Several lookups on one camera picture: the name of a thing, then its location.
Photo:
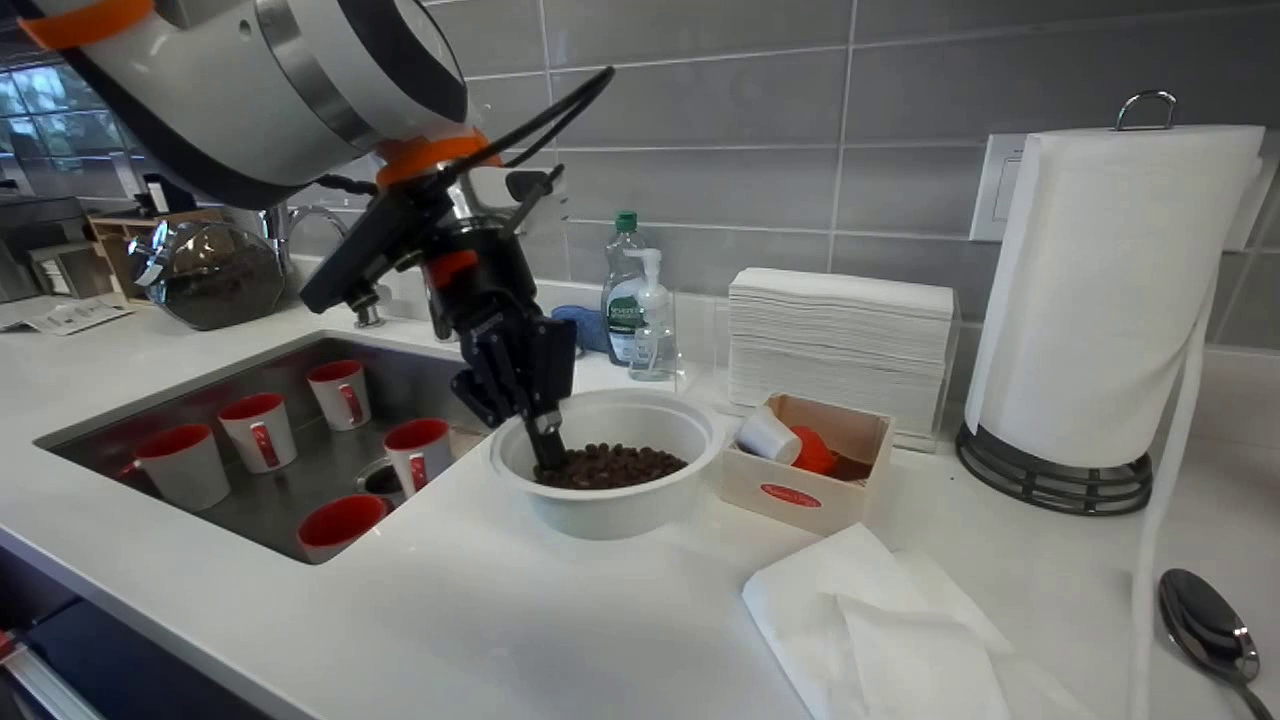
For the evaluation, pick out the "small white orange cup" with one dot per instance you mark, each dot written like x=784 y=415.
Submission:
x=768 y=439

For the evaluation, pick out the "stainless steel sink basin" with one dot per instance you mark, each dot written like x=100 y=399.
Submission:
x=281 y=499

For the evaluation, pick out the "large white bowl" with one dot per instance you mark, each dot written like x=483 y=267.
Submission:
x=615 y=515

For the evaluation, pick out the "white mug red interior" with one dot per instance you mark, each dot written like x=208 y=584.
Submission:
x=419 y=460
x=343 y=399
x=343 y=527
x=183 y=470
x=258 y=435

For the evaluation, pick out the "small cardboard box red label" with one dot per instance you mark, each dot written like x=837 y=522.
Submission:
x=744 y=486

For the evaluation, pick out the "glass coffee pot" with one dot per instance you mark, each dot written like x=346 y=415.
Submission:
x=212 y=281

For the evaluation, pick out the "white paper towel roll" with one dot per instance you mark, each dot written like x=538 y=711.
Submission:
x=1106 y=294

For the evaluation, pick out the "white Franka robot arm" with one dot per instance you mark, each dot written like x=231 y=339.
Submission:
x=240 y=81

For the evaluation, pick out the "dark coffee beans pile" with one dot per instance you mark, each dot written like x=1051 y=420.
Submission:
x=623 y=467

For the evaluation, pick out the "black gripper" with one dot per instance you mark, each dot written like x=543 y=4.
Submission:
x=483 y=284

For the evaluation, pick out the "clear bottle green cap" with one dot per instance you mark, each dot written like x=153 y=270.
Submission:
x=630 y=310

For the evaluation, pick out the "white paper napkin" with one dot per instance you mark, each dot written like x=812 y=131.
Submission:
x=880 y=624

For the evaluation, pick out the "dark metal spoon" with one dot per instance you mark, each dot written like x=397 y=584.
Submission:
x=1200 y=622

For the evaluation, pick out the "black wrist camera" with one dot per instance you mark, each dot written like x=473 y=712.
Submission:
x=349 y=267

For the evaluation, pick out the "small clear pump bottle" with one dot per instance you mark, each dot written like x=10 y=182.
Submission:
x=667 y=346

